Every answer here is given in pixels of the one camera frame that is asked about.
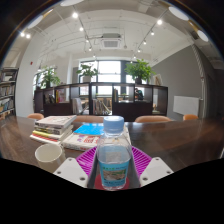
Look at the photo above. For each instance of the white book with red print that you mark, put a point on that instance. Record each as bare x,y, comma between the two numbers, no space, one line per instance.
80,142

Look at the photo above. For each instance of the white wall radiator panel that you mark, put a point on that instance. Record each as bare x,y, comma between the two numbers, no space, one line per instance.
186,106

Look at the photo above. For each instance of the clear water bottle blue cap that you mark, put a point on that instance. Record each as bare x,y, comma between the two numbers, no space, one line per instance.
114,160

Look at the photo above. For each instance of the orange chairs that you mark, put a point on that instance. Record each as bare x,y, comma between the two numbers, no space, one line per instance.
151,119

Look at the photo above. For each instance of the cream ceramic cup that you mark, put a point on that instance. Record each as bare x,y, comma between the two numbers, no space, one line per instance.
49,156

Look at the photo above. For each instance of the blue-covered book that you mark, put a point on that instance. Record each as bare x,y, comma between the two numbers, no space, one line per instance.
89,130

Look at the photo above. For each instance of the tall wall bookshelf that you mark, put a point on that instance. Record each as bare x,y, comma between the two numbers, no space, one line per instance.
6,96

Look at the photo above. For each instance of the person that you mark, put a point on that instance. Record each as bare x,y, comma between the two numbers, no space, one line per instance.
139,94

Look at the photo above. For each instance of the dark low shelf unit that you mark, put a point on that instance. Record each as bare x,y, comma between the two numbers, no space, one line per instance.
126,111

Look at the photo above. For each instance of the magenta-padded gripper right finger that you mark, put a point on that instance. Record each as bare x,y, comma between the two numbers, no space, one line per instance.
155,170

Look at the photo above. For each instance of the flat round red coaster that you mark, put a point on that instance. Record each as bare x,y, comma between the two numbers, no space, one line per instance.
98,184

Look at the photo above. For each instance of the ceiling lights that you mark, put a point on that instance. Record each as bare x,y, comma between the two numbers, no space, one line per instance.
75,15

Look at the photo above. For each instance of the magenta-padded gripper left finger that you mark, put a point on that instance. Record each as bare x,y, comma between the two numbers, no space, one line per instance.
70,171

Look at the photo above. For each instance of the potted green plant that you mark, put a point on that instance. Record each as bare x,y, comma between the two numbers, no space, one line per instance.
87,71
50,78
139,70

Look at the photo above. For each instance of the ceiling air conditioner unit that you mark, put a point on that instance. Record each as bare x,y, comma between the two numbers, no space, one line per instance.
111,41

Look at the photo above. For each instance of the stack of books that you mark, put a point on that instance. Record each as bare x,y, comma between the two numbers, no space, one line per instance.
53,128

